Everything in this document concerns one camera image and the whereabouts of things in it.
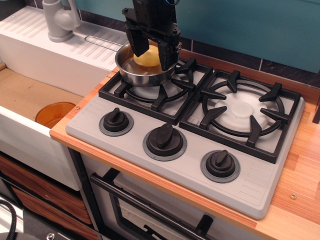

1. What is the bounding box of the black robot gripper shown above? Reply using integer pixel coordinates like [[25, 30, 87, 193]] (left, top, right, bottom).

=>
[[122, 0, 181, 71]]

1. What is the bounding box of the yellow toy potato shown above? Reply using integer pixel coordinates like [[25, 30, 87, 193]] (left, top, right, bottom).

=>
[[133, 45, 160, 67]]

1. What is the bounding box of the black left stove knob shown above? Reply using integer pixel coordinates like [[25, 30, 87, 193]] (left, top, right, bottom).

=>
[[99, 107, 134, 137]]

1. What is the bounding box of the black stove knob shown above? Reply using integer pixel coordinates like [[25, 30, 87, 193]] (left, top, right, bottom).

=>
[[142, 123, 188, 162], [200, 150, 241, 184], [99, 107, 134, 137]]

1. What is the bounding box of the black middle stove knob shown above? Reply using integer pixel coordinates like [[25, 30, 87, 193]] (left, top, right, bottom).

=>
[[142, 123, 188, 162]]

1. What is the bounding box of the black right stove knob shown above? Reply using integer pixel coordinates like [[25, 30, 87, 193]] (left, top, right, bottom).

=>
[[200, 150, 241, 184]]

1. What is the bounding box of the grey toy stove top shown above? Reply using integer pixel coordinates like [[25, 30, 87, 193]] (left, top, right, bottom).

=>
[[65, 91, 290, 219]]

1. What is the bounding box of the stainless steel saucepan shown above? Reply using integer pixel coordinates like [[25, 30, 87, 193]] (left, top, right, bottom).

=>
[[84, 35, 178, 88]]

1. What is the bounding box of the black left burner grate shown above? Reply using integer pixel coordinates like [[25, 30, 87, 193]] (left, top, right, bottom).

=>
[[98, 57, 213, 125]]

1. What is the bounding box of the black burner grate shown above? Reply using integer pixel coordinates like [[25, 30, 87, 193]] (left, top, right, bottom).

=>
[[98, 57, 213, 125], [179, 69, 305, 164]]

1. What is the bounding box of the grey toy faucet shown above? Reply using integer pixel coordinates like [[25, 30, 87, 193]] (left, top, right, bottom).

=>
[[42, 0, 81, 43]]

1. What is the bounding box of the black right burner grate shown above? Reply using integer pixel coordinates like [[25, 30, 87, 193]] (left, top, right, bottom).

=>
[[179, 69, 305, 164]]

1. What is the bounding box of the white toy sink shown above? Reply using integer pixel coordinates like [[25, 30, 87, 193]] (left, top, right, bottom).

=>
[[0, 6, 127, 191]]

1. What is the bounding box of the upper wooden drawer front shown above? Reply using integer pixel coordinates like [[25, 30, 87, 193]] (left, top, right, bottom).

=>
[[0, 153, 91, 224]]

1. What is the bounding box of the wooden drawer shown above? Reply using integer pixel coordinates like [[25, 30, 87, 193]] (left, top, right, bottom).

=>
[[0, 153, 91, 224], [12, 186, 100, 240]]

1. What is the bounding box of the lower wooden drawer front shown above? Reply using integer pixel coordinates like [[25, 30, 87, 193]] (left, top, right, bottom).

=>
[[12, 186, 100, 240]]

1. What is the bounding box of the oven door with black handle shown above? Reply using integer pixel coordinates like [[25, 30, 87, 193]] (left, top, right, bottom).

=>
[[89, 167, 226, 240]]

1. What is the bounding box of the black braided cable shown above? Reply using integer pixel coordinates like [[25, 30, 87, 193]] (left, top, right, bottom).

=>
[[0, 199, 17, 240]]

